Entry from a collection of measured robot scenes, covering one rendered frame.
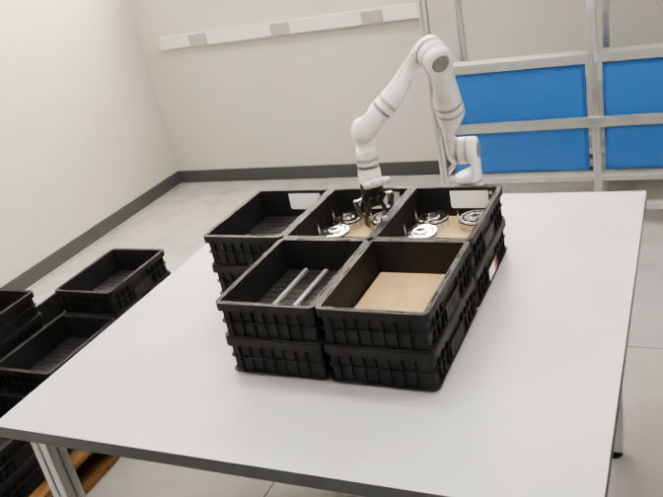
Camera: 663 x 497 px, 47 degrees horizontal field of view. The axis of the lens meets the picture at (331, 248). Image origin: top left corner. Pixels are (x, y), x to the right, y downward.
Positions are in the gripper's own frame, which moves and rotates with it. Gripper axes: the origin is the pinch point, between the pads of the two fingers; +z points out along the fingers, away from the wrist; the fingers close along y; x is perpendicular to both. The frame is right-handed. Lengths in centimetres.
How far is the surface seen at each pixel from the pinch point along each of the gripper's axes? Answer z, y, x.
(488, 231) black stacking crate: -0.6, -24.3, 32.2
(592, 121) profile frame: 25, -150, -106
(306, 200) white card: -3.5, 17.0, -27.1
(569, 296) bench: 16, -37, 54
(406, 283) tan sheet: 2.9, 6.5, 42.3
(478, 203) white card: -1.7, -30.3, 13.1
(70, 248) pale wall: 79, 135, -283
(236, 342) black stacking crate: 5, 57, 42
